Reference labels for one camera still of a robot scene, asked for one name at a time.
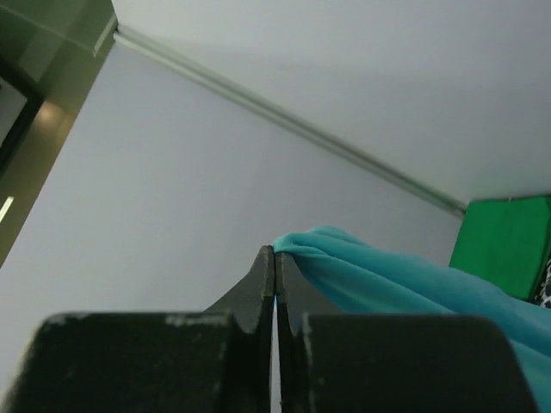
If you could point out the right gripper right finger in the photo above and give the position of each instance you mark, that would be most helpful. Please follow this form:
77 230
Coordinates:
331 361

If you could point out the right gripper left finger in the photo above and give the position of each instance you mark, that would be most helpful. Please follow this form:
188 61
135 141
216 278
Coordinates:
216 360

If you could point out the light blue t shirt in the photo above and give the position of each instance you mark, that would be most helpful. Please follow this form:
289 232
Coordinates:
360 278

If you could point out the folded green t shirt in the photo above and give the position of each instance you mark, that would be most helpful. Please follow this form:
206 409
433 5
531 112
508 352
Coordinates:
505 242

